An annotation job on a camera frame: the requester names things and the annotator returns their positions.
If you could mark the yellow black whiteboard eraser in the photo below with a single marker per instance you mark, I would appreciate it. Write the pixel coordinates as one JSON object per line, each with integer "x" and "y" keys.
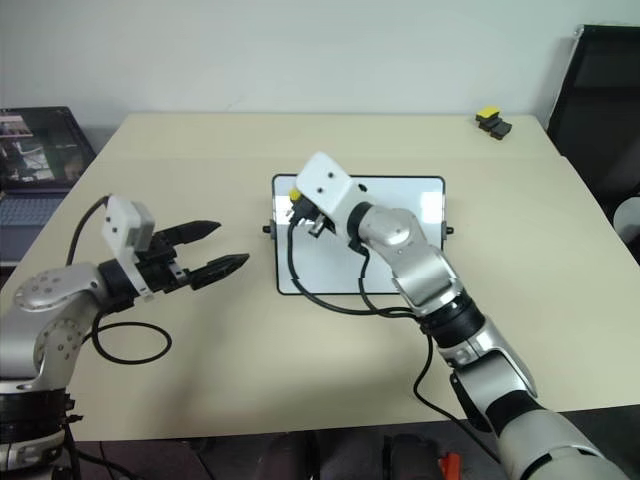
{"x": 488, "y": 114}
{"x": 295, "y": 193}

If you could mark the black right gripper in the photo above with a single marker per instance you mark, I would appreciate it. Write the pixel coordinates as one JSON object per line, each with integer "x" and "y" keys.
{"x": 306, "y": 214}

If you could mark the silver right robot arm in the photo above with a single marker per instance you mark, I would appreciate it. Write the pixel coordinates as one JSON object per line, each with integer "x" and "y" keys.
{"x": 425, "y": 270}

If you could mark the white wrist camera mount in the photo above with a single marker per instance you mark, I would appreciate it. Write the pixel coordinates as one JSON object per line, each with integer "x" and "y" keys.
{"x": 325, "y": 180}
{"x": 120, "y": 220}

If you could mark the black framed small whiteboard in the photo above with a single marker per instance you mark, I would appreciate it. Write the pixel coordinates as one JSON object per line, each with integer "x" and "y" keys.
{"x": 400, "y": 200}

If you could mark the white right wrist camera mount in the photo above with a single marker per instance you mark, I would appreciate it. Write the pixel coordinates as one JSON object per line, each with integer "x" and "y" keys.
{"x": 325, "y": 180}

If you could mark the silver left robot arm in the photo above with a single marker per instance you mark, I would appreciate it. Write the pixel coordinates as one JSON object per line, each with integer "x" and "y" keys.
{"x": 55, "y": 295}

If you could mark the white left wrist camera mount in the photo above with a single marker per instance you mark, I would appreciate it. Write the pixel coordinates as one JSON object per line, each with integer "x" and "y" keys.
{"x": 120, "y": 220}

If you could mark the open dark laptop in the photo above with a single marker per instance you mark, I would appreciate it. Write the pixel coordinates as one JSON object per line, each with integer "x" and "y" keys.
{"x": 35, "y": 150}

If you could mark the black mesh chair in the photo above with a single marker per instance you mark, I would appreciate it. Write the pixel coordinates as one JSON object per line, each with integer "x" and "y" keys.
{"x": 600, "y": 110}

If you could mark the white round object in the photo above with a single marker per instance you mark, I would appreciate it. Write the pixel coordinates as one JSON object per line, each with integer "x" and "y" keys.
{"x": 629, "y": 220}

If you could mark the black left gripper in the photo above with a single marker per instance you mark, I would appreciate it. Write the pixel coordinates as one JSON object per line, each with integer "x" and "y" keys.
{"x": 162, "y": 272}

